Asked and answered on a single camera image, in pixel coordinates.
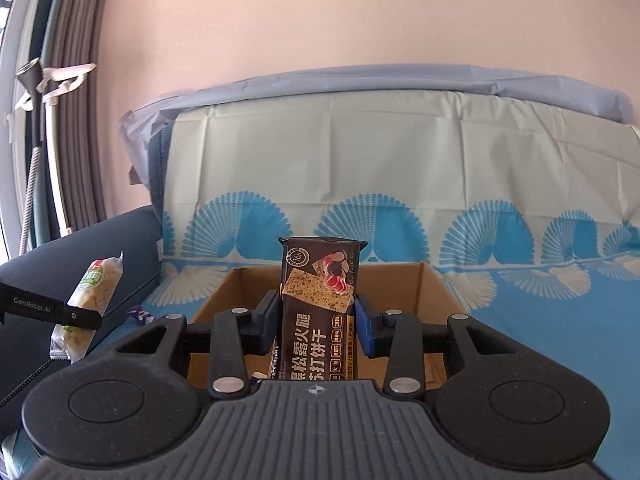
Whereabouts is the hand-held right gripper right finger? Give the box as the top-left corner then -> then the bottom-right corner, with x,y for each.
354,295 -> 506,397

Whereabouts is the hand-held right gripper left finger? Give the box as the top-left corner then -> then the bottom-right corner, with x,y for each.
118,290 -> 280,401

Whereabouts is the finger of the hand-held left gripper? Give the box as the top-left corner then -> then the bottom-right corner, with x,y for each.
0,282 -> 104,332

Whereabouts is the dark brown cracker packet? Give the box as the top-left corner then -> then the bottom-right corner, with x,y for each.
270,236 -> 369,382

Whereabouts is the brown cardboard box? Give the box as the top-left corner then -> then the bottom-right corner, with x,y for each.
187,261 -> 469,392

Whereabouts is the green label rice cracker packet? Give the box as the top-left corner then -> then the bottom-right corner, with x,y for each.
49,252 -> 125,364

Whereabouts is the dark blue sofa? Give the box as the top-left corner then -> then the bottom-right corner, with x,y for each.
0,124 -> 167,471

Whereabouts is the blue and cream printed cloth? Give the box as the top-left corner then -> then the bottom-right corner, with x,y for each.
100,89 -> 640,480

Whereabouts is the white plastic rack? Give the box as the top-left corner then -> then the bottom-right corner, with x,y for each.
4,62 -> 97,241

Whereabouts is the grey curtain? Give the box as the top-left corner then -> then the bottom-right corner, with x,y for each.
30,0 -> 117,241

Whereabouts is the grey plastic sheet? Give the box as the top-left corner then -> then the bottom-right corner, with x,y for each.
119,63 -> 634,162

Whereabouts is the black pole with grey hose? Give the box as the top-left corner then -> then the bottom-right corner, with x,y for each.
16,58 -> 47,257

